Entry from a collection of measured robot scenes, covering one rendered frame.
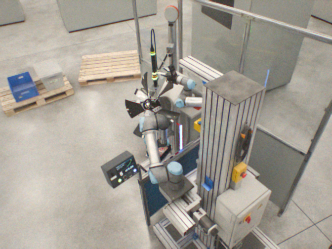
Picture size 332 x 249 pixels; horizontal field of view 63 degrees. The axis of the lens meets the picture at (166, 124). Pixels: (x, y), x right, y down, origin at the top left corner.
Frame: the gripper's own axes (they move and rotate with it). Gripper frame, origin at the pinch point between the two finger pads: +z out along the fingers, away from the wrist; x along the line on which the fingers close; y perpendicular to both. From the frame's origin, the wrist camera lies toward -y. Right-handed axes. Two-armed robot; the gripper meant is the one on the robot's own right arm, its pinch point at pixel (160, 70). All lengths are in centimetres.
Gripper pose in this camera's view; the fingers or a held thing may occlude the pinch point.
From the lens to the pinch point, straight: 243.7
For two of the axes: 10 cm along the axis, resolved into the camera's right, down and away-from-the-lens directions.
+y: 0.5, 7.4, 6.7
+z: -7.7, -4.0, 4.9
